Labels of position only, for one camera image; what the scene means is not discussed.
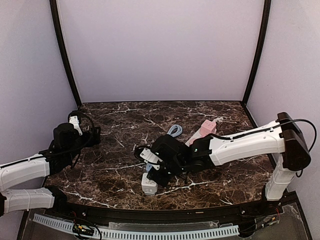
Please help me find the blue power strip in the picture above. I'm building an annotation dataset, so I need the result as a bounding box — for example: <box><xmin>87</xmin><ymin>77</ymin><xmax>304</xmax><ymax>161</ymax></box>
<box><xmin>145</xmin><ymin>163</ymin><xmax>153</xmax><ymax>173</ymax></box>

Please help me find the white cube socket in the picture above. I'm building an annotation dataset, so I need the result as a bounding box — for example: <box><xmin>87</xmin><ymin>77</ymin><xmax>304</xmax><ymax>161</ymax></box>
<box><xmin>141</xmin><ymin>172</ymin><xmax>158</xmax><ymax>196</ymax></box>

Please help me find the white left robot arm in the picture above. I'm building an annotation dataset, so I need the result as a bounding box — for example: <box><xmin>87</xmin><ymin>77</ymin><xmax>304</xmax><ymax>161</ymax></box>
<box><xmin>0</xmin><ymin>123</ymin><xmax>101</xmax><ymax>215</ymax></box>

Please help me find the white slotted cable duct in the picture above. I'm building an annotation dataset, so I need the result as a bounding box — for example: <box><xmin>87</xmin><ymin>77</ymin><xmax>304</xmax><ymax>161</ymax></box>
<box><xmin>33</xmin><ymin>213</ymin><xmax>240</xmax><ymax>240</ymax></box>

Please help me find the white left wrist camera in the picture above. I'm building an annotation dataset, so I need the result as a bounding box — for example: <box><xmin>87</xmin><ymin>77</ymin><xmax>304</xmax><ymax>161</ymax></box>
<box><xmin>68</xmin><ymin>115</ymin><xmax>83</xmax><ymax>136</ymax></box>

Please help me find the small circuit board left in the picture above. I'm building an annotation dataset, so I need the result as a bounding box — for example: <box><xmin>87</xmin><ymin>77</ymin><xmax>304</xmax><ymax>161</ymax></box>
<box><xmin>72</xmin><ymin>224</ymin><xmax>94</xmax><ymax>236</ymax></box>

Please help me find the left black frame post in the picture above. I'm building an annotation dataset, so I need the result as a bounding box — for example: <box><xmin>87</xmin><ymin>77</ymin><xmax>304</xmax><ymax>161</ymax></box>
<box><xmin>49</xmin><ymin>0</ymin><xmax>82</xmax><ymax>108</ymax></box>

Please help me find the pink cube socket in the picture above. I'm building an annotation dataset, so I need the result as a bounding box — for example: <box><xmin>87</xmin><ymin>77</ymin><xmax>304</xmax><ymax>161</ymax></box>
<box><xmin>199</xmin><ymin>119</ymin><xmax>217</xmax><ymax>136</ymax></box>

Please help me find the black frame post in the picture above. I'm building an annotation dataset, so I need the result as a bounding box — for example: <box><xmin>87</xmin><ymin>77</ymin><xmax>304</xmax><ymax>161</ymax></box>
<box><xmin>49</xmin><ymin>0</ymin><xmax>82</xmax><ymax>108</ymax></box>
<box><xmin>241</xmin><ymin>0</ymin><xmax>272</xmax><ymax>106</ymax></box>

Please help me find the right black frame post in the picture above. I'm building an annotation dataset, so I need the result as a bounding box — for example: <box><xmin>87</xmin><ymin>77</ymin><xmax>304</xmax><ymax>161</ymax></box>
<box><xmin>241</xmin><ymin>0</ymin><xmax>272</xmax><ymax>106</ymax></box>

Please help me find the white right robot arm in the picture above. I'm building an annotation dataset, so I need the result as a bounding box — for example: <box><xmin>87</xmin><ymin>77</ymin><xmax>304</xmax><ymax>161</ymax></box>
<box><xmin>138</xmin><ymin>112</ymin><xmax>311</xmax><ymax>203</ymax></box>

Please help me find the black front rail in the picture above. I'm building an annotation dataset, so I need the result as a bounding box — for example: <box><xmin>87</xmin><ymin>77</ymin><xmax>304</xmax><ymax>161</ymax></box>
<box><xmin>35</xmin><ymin>196</ymin><xmax>287</xmax><ymax>226</ymax></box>

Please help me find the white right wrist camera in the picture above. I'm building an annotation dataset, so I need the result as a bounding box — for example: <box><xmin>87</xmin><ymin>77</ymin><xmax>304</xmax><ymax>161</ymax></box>
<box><xmin>139</xmin><ymin>148</ymin><xmax>162</xmax><ymax>171</ymax></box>

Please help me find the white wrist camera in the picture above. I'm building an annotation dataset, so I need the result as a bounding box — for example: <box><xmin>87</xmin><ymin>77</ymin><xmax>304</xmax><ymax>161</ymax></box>
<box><xmin>139</xmin><ymin>148</ymin><xmax>162</xmax><ymax>171</ymax></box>
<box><xmin>68</xmin><ymin>115</ymin><xmax>83</xmax><ymax>136</ymax></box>

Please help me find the white multicolour power strip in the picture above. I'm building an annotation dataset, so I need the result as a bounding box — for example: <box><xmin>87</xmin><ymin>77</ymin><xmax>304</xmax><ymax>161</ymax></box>
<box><xmin>185</xmin><ymin>128</ymin><xmax>205</xmax><ymax>146</ymax></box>

